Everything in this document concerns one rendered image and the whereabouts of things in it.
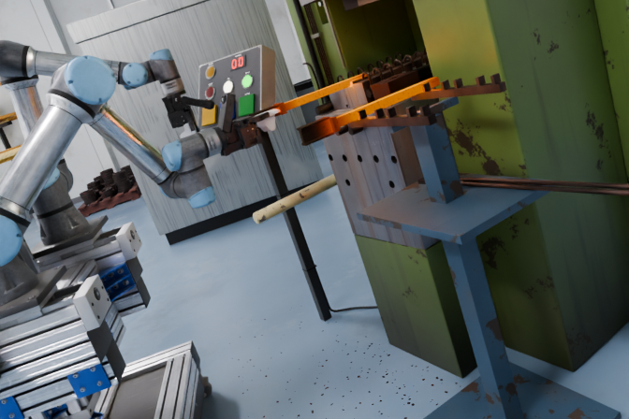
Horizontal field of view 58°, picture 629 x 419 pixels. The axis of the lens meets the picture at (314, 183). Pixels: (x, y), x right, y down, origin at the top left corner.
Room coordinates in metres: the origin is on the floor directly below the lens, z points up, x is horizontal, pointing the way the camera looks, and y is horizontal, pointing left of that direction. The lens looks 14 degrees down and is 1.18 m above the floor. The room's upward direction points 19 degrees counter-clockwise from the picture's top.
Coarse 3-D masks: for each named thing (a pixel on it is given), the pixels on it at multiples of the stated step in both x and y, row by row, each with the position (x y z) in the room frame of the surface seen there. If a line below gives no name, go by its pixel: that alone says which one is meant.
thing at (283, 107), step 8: (344, 80) 1.78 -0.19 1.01; (352, 80) 1.79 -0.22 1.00; (328, 88) 1.75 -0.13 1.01; (336, 88) 1.76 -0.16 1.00; (344, 88) 1.78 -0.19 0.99; (304, 96) 1.71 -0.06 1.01; (312, 96) 1.72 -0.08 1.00; (320, 96) 1.73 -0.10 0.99; (280, 104) 1.66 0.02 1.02; (288, 104) 1.68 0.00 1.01; (296, 104) 1.69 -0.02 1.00; (256, 112) 1.63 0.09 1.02; (280, 112) 1.66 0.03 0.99
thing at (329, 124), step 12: (420, 84) 1.46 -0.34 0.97; (432, 84) 1.47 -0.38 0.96; (396, 96) 1.42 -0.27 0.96; (408, 96) 1.44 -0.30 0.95; (360, 108) 1.38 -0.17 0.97; (372, 108) 1.39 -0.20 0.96; (324, 120) 1.34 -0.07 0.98; (336, 120) 1.34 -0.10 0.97; (348, 120) 1.36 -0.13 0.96; (300, 132) 1.32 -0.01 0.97; (312, 132) 1.33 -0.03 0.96; (324, 132) 1.34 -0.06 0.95
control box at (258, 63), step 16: (256, 48) 2.17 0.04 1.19; (208, 64) 2.33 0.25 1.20; (224, 64) 2.27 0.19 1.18; (240, 64) 2.21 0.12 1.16; (256, 64) 2.15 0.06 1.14; (272, 64) 2.19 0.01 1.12; (208, 80) 2.30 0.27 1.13; (224, 80) 2.24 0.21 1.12; (240, 80) 2.18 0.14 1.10; (256, 80) 2.12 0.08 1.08; (272, 80) 2.16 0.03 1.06; (240, 96) 2.16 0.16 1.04; (256, 96) 2.10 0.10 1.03; (272, 96) 2.13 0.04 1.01
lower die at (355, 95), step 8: (424, 56) 1.88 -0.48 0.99; (400, 64) 1.87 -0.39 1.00; (408, 64) 1.83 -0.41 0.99; (416, 64) 1.84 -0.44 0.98; (376, 72) 1.82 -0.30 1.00; (384, 72) 1.81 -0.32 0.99; (400, 72) 1.81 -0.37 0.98; (360, 80) 1.79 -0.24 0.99; (368, 80) 1.75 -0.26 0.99; (376, 80) 1.76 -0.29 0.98; (352, 88) 1.78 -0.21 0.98; (360, 88) 1.75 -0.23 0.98; (368, 88) 1.74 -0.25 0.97; (336, 96) 1.87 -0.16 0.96; (344, 96) 1.83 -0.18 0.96; (352, 96) 1.80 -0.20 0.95; (360, 96) 1.76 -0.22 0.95; (336, 104) 1.89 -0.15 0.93; (344, 104) 1.84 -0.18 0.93; (352, 104) 1.81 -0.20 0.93; (360, 104) 1.77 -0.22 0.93
